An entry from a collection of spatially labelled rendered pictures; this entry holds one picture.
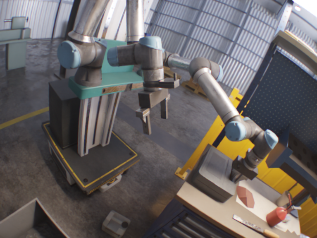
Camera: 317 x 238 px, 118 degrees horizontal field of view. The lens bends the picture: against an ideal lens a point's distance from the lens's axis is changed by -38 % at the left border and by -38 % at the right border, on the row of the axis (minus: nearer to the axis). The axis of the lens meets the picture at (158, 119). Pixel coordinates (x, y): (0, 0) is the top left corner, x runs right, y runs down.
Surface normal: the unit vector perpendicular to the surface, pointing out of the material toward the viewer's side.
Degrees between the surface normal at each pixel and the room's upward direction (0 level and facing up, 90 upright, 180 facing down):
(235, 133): 90
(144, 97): 97
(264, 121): 90
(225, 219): 0
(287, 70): 90
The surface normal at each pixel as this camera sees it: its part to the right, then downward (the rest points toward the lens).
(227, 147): -0.47, 0.31
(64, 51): -0.26, 0.55
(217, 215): 0.35, -0.79
